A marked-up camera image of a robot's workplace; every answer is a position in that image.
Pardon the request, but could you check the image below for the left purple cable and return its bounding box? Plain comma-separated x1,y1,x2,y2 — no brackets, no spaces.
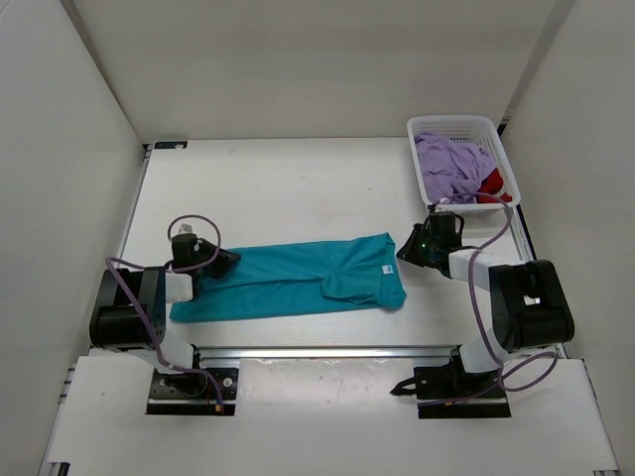
105,213,225,413

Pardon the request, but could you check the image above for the dark label sticker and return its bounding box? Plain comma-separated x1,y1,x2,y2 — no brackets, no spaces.
153,141,189,150

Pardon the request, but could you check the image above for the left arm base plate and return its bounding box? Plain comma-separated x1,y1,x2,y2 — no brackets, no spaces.
146,360,239,417

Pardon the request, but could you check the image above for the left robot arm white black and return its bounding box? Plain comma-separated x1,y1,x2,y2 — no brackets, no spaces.
89,232,241,399

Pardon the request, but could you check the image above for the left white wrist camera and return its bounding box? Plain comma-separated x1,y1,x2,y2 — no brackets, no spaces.
177,223,193,236

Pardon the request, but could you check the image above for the teal t shirt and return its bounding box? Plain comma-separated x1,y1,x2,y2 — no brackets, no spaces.
170,233,407,323

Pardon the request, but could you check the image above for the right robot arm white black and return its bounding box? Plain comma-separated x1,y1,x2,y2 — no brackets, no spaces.
391,211,574,406

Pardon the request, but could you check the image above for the red t shirt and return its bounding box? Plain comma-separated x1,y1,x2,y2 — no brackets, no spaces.
476,169,513,204

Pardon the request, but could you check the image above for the purple t shirt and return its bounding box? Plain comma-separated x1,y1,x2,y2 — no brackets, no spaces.
415,132,496,204

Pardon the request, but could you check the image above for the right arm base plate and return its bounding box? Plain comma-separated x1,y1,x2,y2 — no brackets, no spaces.
414,364,511,419

